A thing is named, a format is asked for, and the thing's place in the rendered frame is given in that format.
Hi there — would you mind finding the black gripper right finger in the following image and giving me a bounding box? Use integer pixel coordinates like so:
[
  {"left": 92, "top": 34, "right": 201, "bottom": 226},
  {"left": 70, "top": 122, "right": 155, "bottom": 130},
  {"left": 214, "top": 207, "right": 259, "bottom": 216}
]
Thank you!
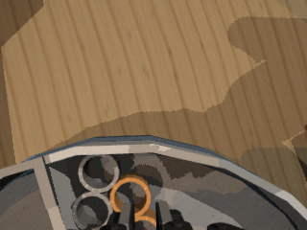
[{"left": 155, "top": 202, "right": 246, "bottom": 230}]

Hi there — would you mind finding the bronze ring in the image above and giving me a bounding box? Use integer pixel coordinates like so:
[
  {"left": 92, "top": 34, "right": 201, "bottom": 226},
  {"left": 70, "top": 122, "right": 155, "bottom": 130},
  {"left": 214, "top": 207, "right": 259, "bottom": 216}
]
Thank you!
[
  {"left": 110, "top": 172, "right": 151, "bottom": 218},
  {"left": 135, "top": 208, "right": 156, "bottom": 226}
]

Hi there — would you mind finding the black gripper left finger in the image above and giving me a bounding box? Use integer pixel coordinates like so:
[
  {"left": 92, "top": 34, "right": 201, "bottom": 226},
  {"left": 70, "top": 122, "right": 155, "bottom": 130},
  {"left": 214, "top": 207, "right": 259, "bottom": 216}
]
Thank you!
[{"left": 100, "top": 203, "right": 135, "bottom": 230}]

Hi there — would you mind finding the grey metal ring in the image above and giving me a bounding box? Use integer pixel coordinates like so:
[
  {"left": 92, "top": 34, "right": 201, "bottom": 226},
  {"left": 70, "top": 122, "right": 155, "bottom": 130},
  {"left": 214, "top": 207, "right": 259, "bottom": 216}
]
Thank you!
[
  {"left": 78, "top": 154, "right": 121, "bottom": 193},
  {"left": 72, "top": 189, "right": 114, "bottom": 230}
]

